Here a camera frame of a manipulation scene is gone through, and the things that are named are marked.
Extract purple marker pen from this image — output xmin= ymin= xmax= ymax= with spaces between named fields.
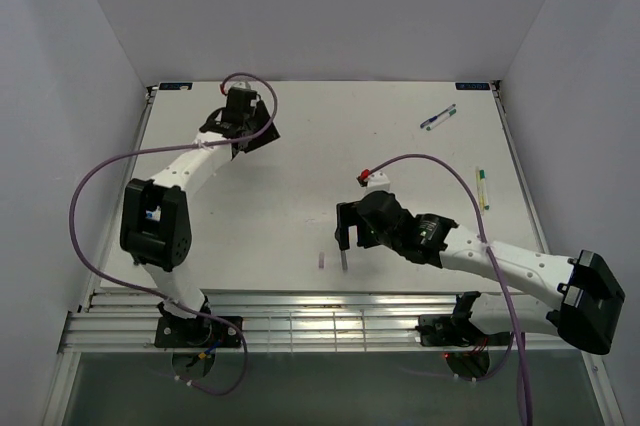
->
xmin=340 ymin=250 xmax=348 ymax=272

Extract green capped marker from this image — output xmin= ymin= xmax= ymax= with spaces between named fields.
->
xmin=425 ymin=104 xmax=457 ymax=131

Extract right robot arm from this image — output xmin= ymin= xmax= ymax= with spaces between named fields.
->
xmin=335 ymin=190 xmax=625 ymax=355

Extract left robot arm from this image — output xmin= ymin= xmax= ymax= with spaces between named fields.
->
xmin=119 ymin=85 xmax=279 ymax=346

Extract yellow highlighter pen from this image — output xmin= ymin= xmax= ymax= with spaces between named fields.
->
xmin=475 ymin=167 xmax=490 ymax=212

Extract left blue corner label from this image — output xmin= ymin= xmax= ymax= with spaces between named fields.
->
xmin=158 ymin=82 xmax=193 ymax=91

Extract blue corner label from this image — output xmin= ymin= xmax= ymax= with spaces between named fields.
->
xmin=158 ymin=82 xmax=193 ymax=91
xmin=455 ymin=82 xmax=491 ymax=91

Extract right blue corner label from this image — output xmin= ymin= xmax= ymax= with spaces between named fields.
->
xmin=455 ymin=82 xmax=491 ymax=91

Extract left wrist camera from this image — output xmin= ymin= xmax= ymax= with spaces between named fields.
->
xmin=220 ymin=81 xmax=262 ymax=108

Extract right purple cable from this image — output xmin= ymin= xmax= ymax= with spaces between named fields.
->
xmin=369 ymin=153 xmax=534 ymax=426

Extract purple cable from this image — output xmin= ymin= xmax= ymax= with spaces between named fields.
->
xmin=69 ymin=71 xmax=280 ymax=396
xmin=369 ymin=153 xmax=534 ymax=426

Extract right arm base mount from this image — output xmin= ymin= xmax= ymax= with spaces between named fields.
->
xmin=414 ymin=291 xmax=512 ymax=347

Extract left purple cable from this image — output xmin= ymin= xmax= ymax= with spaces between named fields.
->
xmin=69 ymin=71 xmax=280 ymax=396

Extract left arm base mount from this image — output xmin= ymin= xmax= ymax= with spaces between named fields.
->
xmin=154 ymin=315 xmax=241 ymax=349

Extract aluminium frame rail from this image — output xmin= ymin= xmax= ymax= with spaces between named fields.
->
xmin=57 ymin=290 xmax=601 ymax=355

